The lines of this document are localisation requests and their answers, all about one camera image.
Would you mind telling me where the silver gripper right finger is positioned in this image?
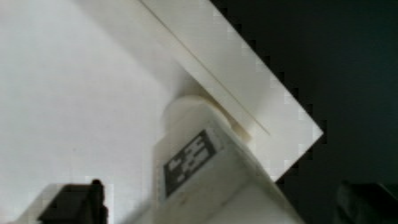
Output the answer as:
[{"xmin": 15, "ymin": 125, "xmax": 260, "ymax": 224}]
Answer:
[{"xmin": 333, "ymin": 182, "xmax": 398, "ymax": 224}]

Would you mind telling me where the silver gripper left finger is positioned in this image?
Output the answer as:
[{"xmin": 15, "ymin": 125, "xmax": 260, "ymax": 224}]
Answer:
[{"xmin": 37, "ymin": 179, "xmax": 108, "ymax": 224}]

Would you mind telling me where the white leg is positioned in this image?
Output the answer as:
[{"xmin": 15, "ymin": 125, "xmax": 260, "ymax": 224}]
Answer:
[{"xmin": 152, "ymin": 96, "xmax": 303, "ymax": 224}]

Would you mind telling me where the white square tabletop tray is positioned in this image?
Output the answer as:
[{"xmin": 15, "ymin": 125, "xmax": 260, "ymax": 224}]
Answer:
[{"xmin": 0, "ymin": 0, "xmax": 321, "ymax": 224}]

